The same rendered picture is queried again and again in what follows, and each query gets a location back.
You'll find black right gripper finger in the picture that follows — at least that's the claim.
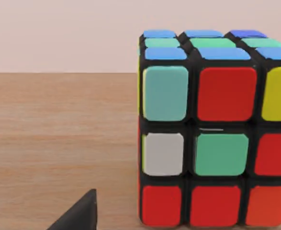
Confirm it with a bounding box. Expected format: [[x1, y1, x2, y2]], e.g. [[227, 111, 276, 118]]
[[45, 188, 98, 230]]

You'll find multicoloured puzzle cube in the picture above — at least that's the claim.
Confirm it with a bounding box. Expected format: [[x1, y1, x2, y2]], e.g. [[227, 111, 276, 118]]
[[136, 29, 281, 228]]

